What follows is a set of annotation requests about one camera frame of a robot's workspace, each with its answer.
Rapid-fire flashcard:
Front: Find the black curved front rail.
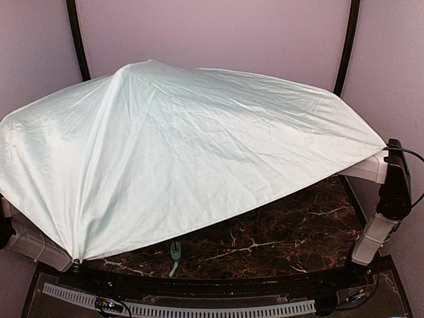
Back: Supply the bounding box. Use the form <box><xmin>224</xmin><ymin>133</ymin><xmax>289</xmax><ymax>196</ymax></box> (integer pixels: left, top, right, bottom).
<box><xmin>60</xmin><ymin>266</ymin><xmax>376</xmax><ymax>299</ymax></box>

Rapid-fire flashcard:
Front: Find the black frame post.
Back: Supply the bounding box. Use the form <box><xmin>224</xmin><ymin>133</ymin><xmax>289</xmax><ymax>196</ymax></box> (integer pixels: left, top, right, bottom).
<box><xmin>333</xmin><ymin>0</ymin><xmax>361</xmax><ymax>97</ymax></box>
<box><xmin>66</xmin><ymin>0</ymin><xmax>91</xmax><ymax>81</ymax></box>

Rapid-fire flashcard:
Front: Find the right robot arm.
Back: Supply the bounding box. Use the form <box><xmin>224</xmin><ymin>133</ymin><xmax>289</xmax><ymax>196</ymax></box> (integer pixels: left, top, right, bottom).
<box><xmin>339</xmin><ymin>138</ymin><xmax>412</xmax><ymax>266</ymax></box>

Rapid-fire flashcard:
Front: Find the right black frame post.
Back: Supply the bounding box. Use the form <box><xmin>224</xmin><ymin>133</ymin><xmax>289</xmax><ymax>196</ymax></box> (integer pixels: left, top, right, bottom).
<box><xmin>333</xmin><ymin>0</ymin><xmax>361</xmax><ymax>97</ymax></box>

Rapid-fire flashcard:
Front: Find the mint green folding umbrella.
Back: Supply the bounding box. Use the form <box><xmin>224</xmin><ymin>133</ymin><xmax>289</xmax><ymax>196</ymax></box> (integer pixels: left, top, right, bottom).
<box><xmin>1</xmin><ymin>60</ymin><xmax>386</xmax><ymax>279</ymax></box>

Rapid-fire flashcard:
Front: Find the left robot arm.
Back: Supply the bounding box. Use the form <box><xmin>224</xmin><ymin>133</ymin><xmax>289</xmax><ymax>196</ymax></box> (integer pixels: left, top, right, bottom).
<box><xmin>1</xmin><ymin>197</ymin><xmax>72</xmax><ymax>272</ymax></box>

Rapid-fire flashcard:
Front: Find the grey slotted cable duct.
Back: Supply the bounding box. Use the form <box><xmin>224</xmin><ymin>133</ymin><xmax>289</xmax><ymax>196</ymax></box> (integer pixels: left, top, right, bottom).
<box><xmin>42</xmin><ymin>283</ymin><xmax>316</xmax><ymax>317</ymax></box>

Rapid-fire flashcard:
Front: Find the left black frame post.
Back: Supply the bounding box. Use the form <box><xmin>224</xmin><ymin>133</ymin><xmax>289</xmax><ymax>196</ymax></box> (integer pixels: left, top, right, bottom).
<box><xmin>66</xmin><ymin>0</ymin><xmax>91</xmax><ymax>81</ymax></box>

